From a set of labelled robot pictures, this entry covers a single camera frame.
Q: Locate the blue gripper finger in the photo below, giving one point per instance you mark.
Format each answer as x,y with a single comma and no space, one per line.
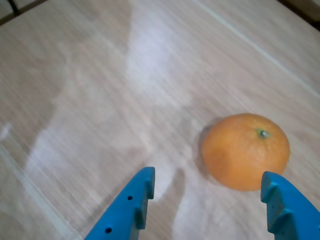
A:
295,212
125,212

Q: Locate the small orange with green stem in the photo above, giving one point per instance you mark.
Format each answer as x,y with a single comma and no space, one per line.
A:
242,155

